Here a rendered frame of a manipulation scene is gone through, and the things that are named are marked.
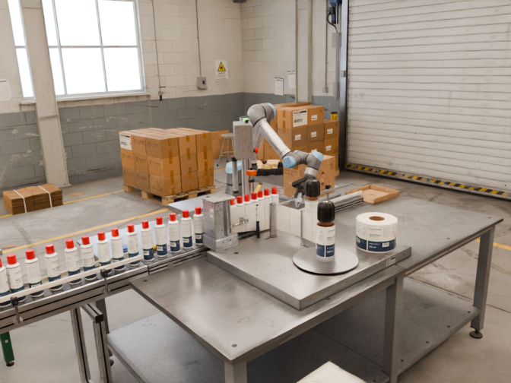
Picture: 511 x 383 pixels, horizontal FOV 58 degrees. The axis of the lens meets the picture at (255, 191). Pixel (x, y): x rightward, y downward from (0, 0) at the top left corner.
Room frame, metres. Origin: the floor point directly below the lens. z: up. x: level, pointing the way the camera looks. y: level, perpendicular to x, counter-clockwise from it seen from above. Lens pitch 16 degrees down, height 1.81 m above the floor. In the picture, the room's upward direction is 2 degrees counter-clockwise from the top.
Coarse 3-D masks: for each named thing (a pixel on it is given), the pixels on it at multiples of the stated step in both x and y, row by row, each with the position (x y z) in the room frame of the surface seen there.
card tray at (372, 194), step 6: (366, 186) 3.39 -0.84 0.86; (372, 186) 3.40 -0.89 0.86; (378, 186) 3.36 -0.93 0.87; (348, 192) 3.26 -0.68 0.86; (366, 192) 3.32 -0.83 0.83; (372, 192) 3.31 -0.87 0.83; (378, 192) 3.31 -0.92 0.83; (384, 192) 3.30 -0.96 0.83; (390, 192) 3.28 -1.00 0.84; (396, 192) 3.20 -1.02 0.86; (366, 198) 3.16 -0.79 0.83; (372, 198) 3.16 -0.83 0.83; (378, 198) 3.06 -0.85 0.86; (384, 198) 3.11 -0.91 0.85; (390, 198) 3.15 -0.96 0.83
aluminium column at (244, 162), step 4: (240, 116) 2.68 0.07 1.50; (244, 116) 2.68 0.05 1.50; (248, 116) 2.67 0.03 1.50; (240, 120) 2.68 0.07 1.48; (244, 160) 2.66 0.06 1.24; (244, 164) 2.66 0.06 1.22; (244, 168) 2.66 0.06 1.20; (244, 172) 2.66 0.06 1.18; (244, 176) 2.68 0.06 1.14; (248, 176) 2.66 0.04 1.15; (244, 180) 2.68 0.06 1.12; (244, 184) 2.68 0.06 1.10; (248, 184) 2.66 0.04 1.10; (244, 188) 2.68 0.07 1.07; (248, 188) 2.66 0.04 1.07; (244, 192) 2.67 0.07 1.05; (248, 192) 2.66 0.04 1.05
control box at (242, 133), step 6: (234, 126) 2.51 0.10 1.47; (240, 126) 2.51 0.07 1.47; (246, 126) 2.51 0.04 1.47; (234, 132) 2.51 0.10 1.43; (240, 132) 2.51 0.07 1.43; (246, 132) 2.51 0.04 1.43; (234, 138) 2.52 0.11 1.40; (240, 138) 2.51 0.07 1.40; (246, 138) 2.51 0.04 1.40; (234, 144) 2.56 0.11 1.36; (240, 144) 2.51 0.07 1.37; (246, 144) 2.51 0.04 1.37; (252, 144) 2.52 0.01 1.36; (234, 150) 2.61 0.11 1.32; (240, 150) 2.51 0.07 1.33; (246, 150) 2.51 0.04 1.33; (252, 150) 2.52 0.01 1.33; (240, 156) 2.51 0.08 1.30; (246, 156) 2.51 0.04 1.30; (252, 156) 2.52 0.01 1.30
